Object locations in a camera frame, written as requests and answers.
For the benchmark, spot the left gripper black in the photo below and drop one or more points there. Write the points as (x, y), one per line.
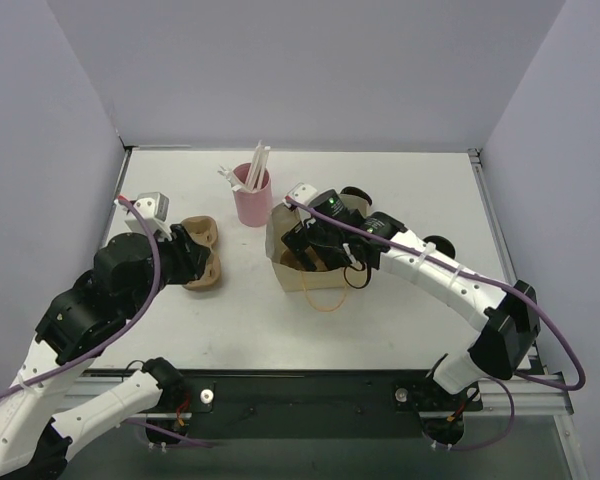
(186, 255)

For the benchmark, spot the pink straw holder cup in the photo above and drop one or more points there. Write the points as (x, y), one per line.
(253, 208)

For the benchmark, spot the stack of black lids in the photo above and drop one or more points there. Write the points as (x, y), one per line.
(357, 192)

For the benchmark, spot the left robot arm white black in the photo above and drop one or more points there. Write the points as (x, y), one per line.
(36, 442)

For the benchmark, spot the brown cardboard cup carrier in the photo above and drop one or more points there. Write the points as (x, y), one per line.
(290, 260)

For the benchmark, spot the brown paper bag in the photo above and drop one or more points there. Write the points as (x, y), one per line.
(293, 276)

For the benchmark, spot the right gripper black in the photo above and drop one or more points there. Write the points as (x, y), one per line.
(303, 240)

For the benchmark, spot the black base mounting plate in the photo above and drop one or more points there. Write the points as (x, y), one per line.
(222, 405)

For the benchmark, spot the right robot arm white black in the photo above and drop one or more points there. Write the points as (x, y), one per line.
(502, 315)

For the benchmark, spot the white paper straw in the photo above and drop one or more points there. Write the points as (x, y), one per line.
(263, 163)
(254, 167)

